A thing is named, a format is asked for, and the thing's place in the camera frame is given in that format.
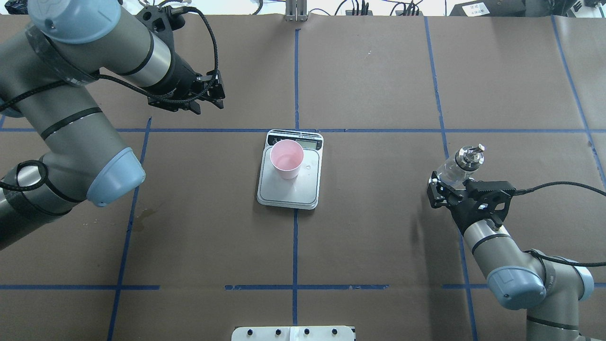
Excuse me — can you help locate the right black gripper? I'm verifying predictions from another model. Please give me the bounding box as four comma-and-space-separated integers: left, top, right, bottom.
427, 170, 517, 235

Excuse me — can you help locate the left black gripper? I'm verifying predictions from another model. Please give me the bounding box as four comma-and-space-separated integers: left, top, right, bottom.
148, 53, 225, 115

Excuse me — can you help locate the clear glass sauce bottle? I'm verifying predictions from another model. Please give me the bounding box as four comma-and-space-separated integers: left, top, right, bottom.
437, 144, 486, 188

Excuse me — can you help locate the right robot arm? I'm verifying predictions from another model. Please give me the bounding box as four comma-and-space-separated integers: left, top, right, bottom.
427, 172, 605, 341

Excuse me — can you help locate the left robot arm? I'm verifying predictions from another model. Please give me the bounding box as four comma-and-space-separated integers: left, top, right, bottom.
1, 0, 225, 250

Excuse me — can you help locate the pink cup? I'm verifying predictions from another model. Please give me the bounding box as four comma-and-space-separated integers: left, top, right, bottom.
270, 139, 304, 180

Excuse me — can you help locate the digital kitchen scale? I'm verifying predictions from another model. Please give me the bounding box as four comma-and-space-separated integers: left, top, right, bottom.
256, 129, 324, 210

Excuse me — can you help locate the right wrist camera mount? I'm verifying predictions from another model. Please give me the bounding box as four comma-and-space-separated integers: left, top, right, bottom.
467, 188, 516, 230

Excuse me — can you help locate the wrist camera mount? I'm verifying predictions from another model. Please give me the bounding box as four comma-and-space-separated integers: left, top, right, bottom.
135, 5, 187, 49
467, 188, 516, 230

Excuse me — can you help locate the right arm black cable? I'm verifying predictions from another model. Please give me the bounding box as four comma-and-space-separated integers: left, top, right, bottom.
514, 181, 606, 266

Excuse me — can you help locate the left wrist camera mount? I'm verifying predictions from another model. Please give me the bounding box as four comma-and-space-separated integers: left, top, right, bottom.
135, 5, 187, 49

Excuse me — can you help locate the aluminium frame post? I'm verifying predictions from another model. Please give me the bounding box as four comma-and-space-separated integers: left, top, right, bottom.
284, 0, 309, 22

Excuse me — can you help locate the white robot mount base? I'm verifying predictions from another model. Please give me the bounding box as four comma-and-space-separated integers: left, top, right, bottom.
231, 325, 356, 341

